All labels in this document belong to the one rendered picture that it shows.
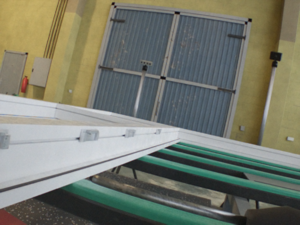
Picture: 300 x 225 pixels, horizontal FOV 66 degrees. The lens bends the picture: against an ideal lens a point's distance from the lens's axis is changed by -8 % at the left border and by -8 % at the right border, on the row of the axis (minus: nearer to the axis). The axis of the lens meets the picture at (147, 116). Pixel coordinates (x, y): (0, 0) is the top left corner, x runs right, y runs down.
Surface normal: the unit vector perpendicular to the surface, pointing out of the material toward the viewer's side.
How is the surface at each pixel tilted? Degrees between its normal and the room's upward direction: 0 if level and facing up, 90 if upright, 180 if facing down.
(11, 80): 90
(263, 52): 90
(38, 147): 90
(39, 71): 90
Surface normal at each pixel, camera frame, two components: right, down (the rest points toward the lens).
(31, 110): 0.94, 0.21
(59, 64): -0.25, -0.04
